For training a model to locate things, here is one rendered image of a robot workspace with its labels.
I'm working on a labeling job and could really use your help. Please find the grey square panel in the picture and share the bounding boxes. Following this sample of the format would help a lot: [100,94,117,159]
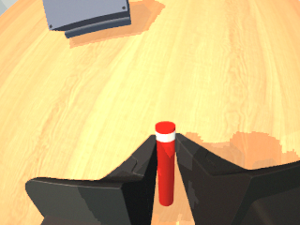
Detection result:
[42,0,131,38]

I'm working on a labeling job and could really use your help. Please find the red peg with white band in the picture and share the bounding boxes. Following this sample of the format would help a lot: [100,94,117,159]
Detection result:
[155,121,175,206]

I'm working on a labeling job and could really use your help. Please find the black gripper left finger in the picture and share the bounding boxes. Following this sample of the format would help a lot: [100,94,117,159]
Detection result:
[25,135,158,225]

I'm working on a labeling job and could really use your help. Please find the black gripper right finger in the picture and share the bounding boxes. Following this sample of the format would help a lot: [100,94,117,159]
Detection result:
[175,132,300,225]

